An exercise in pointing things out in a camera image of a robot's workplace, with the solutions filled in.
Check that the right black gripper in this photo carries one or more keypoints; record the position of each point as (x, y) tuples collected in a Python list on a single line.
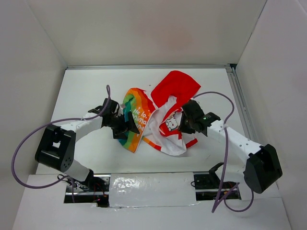
[(182, 128)]

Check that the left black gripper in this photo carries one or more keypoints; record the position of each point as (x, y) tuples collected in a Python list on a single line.
[(128, 125)]

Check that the rainbow red white jacket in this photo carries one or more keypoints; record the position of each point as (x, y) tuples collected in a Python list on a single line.
[(157, 114)]

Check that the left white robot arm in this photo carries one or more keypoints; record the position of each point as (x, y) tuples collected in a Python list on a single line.
[(57, 146)]

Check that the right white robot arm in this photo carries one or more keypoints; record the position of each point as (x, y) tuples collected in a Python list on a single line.
[(262, 165)]

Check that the white taped cover board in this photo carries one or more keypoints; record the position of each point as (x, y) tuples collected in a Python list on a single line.
[(152, 190)]

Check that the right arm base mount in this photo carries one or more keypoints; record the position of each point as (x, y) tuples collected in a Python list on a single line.
[(206, 187)]

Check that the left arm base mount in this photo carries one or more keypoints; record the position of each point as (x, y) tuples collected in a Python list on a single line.
[(80, 194)]

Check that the aluminium frame rail right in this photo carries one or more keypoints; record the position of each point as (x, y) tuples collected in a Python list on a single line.
[(241, 102)]

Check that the aluminium frame rail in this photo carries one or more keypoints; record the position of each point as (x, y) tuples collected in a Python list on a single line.
[(170, 66), (241, 102)]

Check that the aluminium frame rail back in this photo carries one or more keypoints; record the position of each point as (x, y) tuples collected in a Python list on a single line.
[(170, 66)]

